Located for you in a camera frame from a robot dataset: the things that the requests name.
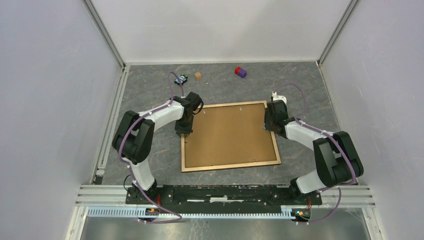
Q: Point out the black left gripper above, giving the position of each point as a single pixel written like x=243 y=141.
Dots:
x=180 y=130

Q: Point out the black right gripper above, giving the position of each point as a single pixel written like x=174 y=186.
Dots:
x=267 y=125

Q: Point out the brown cardboard backing board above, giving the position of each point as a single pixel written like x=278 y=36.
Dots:
x=228 y=136

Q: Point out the wooden picture frame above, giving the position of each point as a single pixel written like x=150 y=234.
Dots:
x=232 y=165

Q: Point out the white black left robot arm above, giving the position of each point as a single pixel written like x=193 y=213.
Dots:
x=134 y=137

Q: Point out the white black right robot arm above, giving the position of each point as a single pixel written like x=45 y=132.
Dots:
x=336 y=159

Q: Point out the blue owl toy block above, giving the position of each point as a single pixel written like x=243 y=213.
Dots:
x=181 y=79

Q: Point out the small wooden cube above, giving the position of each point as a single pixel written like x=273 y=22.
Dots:
x=198 y=76

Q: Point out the red purple block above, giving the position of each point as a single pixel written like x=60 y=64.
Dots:
x=239 y=71

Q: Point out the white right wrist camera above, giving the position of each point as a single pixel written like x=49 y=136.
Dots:
x=276 y=97

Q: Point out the white cable chain strip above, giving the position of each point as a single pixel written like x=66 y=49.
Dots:
x=142 y=213

